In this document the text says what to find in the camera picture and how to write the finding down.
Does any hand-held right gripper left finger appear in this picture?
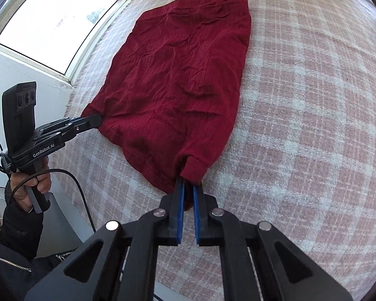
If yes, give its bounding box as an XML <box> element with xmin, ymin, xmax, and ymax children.
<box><xmin>24</xmin><ymin>176</ymin><xmax>186</xmax><ymax>301</ymax></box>

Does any dark red knit garment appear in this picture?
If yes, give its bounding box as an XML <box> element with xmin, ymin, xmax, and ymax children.
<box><xmin>81</xmin><ymin>0</ymin><xmax>252</xmax><ymax>195</ymax></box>

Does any person's black jacket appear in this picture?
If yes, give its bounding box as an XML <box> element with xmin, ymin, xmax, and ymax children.
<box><xmin>0</xmin><ymin>235</ymin><xmax>82</xmax><ymax>301</ymax></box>

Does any white window frame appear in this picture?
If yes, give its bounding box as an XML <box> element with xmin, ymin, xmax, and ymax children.
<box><xmin>0</xmin><ymin>0</ymin><xmax>151</xmax><ymax>85</ymax></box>

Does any person's left forearm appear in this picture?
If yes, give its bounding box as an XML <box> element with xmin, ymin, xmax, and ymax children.
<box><xmin>0</xmin><ymin>180</ymin><xmax>45</xmax><ymax>259</ymax></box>

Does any pink plaid blanket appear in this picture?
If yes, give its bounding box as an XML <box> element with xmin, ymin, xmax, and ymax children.
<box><xmin>50</xmin><ymin>0</ymin><xmax>376</xmax><ymax>301</ymax></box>

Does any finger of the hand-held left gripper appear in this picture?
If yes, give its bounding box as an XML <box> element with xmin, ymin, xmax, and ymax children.
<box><xmin>34</xmin><ymin>114</ymin><xmax>103</xmax><ymax>144</ymax></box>
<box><xmin>34</xmin><ymin>116</ymin><xmax>82</xmax><ymax>136</ymax></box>

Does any black cable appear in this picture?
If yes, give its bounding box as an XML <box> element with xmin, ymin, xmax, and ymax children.
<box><xmin>0</xmin><ymin>138</ymin><xmax>163</xmax><ymax>301</ymax></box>

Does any person's left hand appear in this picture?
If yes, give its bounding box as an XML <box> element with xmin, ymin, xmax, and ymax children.
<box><xmin>10</xmin><ymin>155</ymin><xmax>52</xmax><ymax>214</ymax></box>

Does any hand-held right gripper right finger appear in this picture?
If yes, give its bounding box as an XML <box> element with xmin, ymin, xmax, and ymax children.
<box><xmin>193</xmin><ymin>183</ymin><xmax>353</xmax><ymax>301</ymax></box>

